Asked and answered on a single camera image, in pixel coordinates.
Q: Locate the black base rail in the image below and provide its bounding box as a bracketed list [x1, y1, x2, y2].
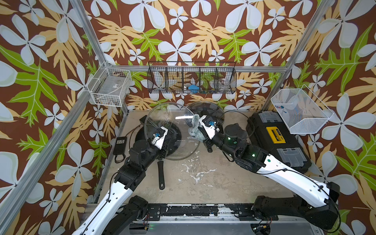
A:
[136, 203, 279, 222]

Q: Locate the black yellow toolbox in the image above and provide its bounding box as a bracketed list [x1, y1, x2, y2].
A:
[246, 111, 311, 174]

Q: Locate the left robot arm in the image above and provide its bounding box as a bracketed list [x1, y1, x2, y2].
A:
[73, 129, 177, 235]

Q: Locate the green microfibre cloth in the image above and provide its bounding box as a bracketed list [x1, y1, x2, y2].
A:
[188, 114, 205, 142]

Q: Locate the white mesh basket right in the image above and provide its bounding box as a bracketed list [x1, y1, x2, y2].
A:
[271, 85, 334, 135]

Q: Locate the small pan with lid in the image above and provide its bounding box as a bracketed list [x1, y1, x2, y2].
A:
[185, 101, 225, 132]

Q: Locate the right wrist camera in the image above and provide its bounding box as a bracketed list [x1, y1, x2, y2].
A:
[199, 115, 220, 140]

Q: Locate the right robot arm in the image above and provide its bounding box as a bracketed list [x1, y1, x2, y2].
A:
[200, 121, 341, 233]

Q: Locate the white wire basket left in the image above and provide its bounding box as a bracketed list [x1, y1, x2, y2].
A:
[88, 63, 132, 107]

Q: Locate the black wire basket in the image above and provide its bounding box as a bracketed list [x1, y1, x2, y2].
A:
[146, 61, 238, 94]

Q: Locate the glass pot lid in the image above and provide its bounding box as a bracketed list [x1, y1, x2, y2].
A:
[144, 102, 199, 161]

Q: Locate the black power adapter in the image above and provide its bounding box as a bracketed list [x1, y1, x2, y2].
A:
[113, 137, 127, 156]

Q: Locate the large black frying pan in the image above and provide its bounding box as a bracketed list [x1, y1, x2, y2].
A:
[136, 117, 182, 190]

